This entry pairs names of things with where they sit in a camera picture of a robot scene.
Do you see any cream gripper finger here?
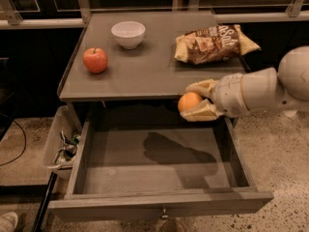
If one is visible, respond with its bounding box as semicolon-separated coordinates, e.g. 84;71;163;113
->
181;100;222;122
185;79;218;98

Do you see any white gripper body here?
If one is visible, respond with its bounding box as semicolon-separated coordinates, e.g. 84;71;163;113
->
211;73;249;118

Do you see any orange fruit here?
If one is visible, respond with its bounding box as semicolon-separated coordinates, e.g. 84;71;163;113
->
178;92;203;112

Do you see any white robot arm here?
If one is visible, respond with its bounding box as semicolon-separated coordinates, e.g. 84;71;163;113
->
181;46;309;122

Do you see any open grey top drawer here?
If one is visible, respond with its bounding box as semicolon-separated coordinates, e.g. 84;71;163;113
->
49;119;273;221

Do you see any metal drawer knob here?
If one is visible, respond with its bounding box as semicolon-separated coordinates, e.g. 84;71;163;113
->
160;209;170;220

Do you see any brown chip bag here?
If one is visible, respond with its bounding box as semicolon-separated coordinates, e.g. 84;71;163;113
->
174;24;261;65

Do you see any white ceramic bowl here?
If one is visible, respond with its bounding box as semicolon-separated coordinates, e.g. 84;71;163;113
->
111;21;146;49

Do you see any red apple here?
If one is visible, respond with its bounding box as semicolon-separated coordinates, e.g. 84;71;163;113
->
83;47;108;73

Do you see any black bar on floor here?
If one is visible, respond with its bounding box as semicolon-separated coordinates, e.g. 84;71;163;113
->
31;172;57;232

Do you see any white shoe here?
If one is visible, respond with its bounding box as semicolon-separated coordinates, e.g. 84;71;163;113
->
0;212;18;232

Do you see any metal railing frame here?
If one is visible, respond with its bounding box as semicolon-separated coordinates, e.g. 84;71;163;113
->
0;0;309;28

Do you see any black floor cable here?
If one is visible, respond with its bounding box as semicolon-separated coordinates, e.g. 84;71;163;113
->
0;113;28;168

